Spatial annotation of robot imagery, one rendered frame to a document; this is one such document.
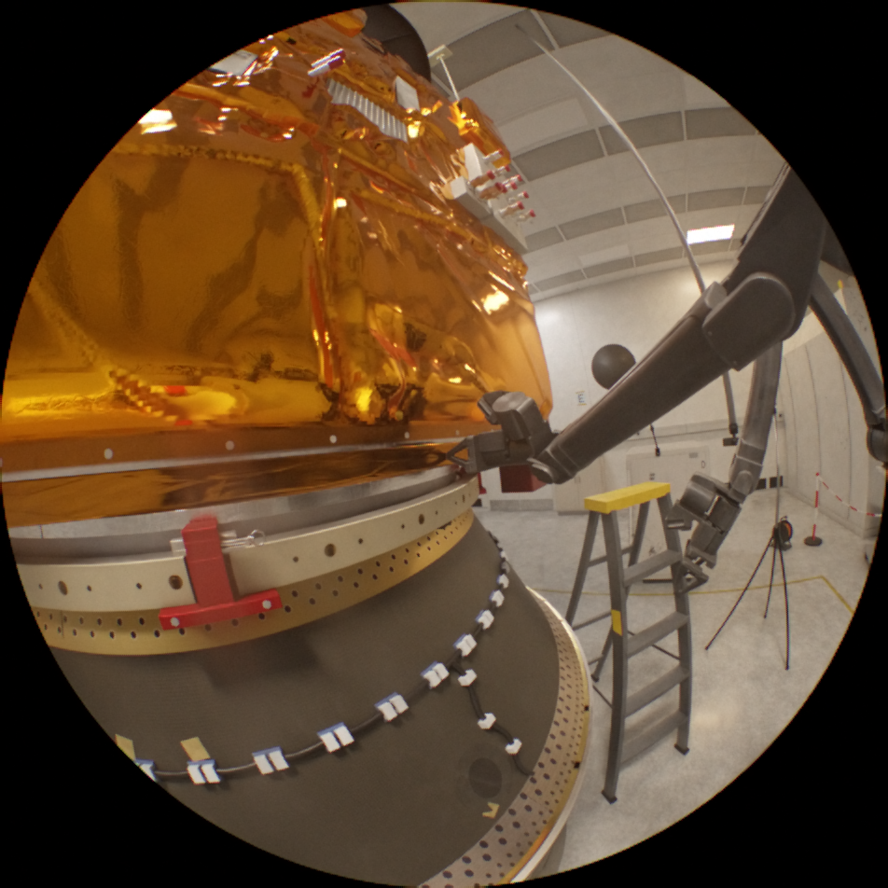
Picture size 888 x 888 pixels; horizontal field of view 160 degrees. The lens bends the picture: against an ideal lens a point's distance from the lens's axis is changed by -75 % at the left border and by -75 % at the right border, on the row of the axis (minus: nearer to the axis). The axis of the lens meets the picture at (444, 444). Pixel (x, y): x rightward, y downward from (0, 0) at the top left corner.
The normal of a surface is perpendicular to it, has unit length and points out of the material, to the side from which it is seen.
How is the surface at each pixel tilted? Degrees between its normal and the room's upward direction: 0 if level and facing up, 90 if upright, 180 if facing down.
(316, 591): 62
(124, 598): 90
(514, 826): 43
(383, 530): 90
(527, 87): 180
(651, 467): 90
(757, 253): 123
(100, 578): 90
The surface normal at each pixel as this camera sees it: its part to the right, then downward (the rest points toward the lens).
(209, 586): 0.64, -0.09
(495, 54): 0.11, 0.99
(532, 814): 0.46, -0.80
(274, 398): 0.73, 0.44
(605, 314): -0.59, 0.05
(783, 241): -0.72, 0.63
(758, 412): -0.77, 0.06
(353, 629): 0.62, -0.55
